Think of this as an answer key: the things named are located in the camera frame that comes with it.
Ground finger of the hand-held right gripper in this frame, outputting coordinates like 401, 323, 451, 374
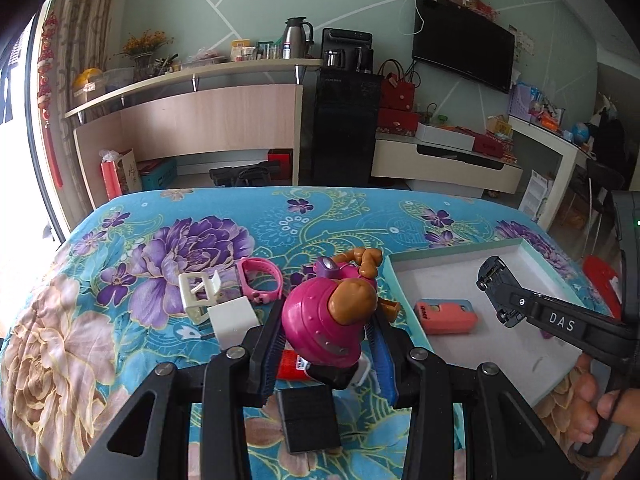
476, 256, 626, 363

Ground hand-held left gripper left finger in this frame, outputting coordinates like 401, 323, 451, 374
75, 302, 288, 480

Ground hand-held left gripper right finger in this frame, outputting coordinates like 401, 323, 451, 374
366, 305, 586, 480

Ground pink and brown toy figure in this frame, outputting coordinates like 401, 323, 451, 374
281, 247, 403, 389

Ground white hair clip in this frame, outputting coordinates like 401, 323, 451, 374
179, 270, 225, 325

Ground white shallow box teal rim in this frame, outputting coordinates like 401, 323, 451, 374
382, 238, 617, 407

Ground person's right hand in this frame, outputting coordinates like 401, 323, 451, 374
570, 355, 640, 472

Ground red plastic stool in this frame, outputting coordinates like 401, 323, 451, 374
582, 255, 624, 319

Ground white cube charger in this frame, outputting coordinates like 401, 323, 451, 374
207, 296, 260, 348

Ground black ribbed block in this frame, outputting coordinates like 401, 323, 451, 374
276, 385, 343, 456

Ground pink smart band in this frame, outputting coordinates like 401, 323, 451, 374
236, 257, 284, 306

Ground coral case with blue edge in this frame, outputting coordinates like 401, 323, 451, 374
414, 299, 478, 336

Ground black jacket on chair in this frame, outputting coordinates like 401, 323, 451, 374
585, 105, 629, 226

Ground white side desk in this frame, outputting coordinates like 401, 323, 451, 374
507, 115, 597, 231

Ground white carton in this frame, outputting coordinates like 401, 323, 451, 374
520, 170, 554, 217

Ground flat red box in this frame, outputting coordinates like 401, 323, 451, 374
472, 132, 517, 162

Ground pale purple storage basket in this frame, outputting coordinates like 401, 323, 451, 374
510, 82, 544, 121

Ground black bag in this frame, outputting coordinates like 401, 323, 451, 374
209, 162, 281, 189

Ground floral teal blanket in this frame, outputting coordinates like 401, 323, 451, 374
0, 187, 617, 480

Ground red box under desk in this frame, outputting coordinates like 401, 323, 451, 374
267, 149, 294, 181

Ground white television stand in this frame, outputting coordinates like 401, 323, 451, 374
370, 132, 524, 197

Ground blue storage box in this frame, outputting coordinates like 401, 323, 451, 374
137, 158, 178, 192

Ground flat white box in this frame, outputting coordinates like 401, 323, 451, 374
416, 122, 476, 152

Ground red and white paper bag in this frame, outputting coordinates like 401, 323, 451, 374
99, 148, 137, 201

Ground red gift box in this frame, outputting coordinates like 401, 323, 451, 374
377, 107, 420, 137

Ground wooden desk with shelf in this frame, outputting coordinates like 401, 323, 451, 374
64, 57, 325, 211

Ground red gift bag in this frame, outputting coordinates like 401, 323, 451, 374
379, 59, 417, 111

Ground small bottles and boxes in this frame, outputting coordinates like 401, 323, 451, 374
229, 37, 284, 64

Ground clear plastic container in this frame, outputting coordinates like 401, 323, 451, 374
102, 67, 136, 93

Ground steel thermos jug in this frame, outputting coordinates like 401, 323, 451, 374
284, 17, 315, 60

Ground yellow object on shelf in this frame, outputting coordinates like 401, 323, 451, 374
73, 67, 99, 94

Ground orange flowers in vase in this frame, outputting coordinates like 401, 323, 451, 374
114, 30, 174, 81

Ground red hanging knot decoration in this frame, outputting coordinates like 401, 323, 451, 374
37, 15, 64, 189

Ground patterned curtain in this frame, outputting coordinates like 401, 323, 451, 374
50, 0, 141, 126

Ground wall calendar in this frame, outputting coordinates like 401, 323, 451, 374
510, 25, 534, 57

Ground black wall television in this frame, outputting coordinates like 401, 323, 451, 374
411, 0, 516, 94

